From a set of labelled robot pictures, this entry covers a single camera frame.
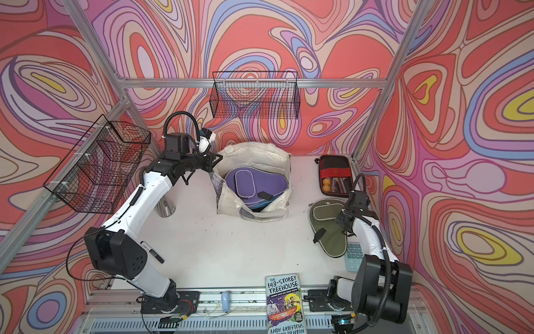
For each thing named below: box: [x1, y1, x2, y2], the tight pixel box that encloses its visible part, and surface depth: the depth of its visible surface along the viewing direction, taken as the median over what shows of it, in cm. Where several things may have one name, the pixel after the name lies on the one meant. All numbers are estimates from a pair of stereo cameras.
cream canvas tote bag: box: [209, 141, 293, 222], surface depth 84 cm
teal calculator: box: [344, 242, 364, 273], surface depth 84 cm
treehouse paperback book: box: [264, 272, 307, 334], surface depth 72 cm
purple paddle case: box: [225, 167, 290, 209], surface depth 92 cm
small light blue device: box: [221, 290, 231, 314], surface depth 73 cm
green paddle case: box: [308, 199, 348, 259], surface depth 90 cm
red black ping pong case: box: [314, 155, 354, 198], surface depth 110 cm
